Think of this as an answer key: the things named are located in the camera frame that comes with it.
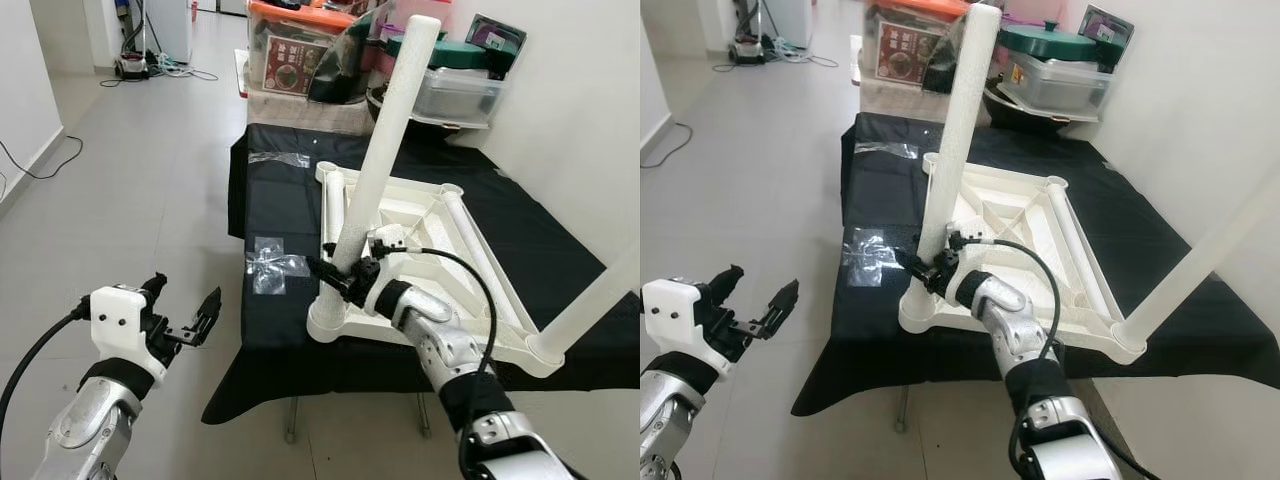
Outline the clear plastic storage box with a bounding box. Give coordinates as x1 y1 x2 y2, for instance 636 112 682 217
410 68 506 126
1010 55 1116 113

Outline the black power cable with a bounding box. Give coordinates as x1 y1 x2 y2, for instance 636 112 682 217
100 64 219 87
715 52 839 75

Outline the clear storage box orange lid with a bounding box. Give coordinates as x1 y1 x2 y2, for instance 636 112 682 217
865 0 966 86
245 0 361 99

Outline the beige cloth cover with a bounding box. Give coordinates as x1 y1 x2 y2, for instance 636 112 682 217
245 90 376 136
860 80 956 123

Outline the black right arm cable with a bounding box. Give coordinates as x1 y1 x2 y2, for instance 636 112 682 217
400 245 591 480
960 235 1161 480

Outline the black floor cable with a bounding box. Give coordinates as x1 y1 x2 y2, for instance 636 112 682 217
0 135 83 181
640 120 696 171

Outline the black plastic table cloth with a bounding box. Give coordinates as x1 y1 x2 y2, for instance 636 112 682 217
792 112 1280 419
200 125 641 426

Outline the clear tape cross patch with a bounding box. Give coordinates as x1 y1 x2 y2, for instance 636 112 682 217
843 228 906 286
245 237 311 296

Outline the black shiny bag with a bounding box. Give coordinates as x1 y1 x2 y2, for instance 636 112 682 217
925 5 976 93
308 10 386 106

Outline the garment steamer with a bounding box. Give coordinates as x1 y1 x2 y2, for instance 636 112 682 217
115 0 156 79
730 0 771 66

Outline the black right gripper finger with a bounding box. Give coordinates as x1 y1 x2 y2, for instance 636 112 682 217
895 248 941 286
303 256 351 293

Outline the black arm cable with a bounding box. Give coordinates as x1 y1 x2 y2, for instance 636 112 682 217
0 300 96 421
960 235 1161 480
400 245 591 480

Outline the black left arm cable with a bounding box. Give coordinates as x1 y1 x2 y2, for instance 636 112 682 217
0 300 96 421

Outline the dark printed carton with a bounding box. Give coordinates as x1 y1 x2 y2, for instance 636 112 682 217
465 12 528 79
1080 5 1136 71

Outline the white plastic children table top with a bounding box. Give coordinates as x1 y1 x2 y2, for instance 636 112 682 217
305 160 566 379
897 150 1149 366

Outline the white appliance cabinet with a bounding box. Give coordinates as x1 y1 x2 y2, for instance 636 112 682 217
765 0 816 46
150 0 196 61

